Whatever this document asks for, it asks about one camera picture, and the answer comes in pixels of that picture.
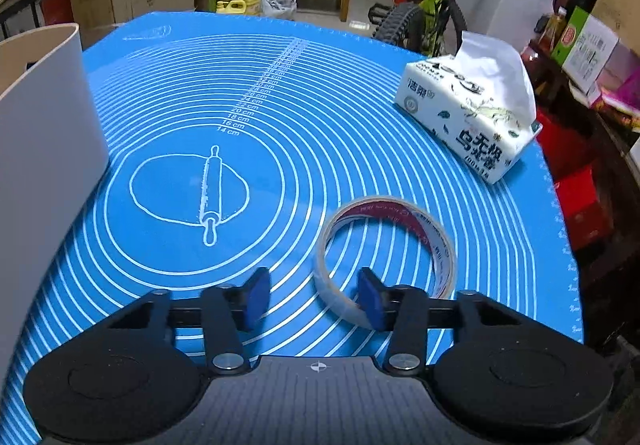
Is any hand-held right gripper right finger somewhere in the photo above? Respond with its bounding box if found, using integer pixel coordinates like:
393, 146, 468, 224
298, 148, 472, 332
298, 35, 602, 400
357, 266, 531, 376

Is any red plastic crate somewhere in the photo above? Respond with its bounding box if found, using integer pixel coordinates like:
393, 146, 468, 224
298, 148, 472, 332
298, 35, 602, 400
534, 108, 617, 253

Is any red bucket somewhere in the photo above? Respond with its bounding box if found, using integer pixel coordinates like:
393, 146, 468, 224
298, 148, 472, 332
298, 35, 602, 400
39, 0, 76, 27

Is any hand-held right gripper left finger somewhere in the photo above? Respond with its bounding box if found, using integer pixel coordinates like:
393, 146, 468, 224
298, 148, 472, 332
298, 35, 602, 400
107, 266, 272, 376

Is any clear plastic bag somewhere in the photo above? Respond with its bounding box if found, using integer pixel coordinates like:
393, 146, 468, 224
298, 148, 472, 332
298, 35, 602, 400
261, 0, 297, 20

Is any sauce bottle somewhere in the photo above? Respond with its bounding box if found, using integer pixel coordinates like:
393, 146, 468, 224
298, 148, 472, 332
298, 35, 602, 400
541, 8, 569, 53

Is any blue silicone baking mat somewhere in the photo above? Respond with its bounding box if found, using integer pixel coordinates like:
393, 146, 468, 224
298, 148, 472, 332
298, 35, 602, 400
0, 11, 586, 445

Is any green white carton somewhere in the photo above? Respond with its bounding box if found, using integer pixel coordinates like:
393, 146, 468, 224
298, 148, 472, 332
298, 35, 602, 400
561, 6, 622, 93

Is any clear tape roll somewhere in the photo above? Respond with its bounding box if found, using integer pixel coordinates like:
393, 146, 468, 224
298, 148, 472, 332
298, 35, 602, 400
314, 195, 458, 329

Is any white printed tissue pack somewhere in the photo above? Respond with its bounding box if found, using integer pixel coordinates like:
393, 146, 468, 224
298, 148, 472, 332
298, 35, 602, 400
392, 30, 543, 185

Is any beige plastic storage bin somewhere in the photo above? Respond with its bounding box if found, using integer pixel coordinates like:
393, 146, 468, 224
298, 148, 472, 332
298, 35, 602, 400
0, 22, 110, 393

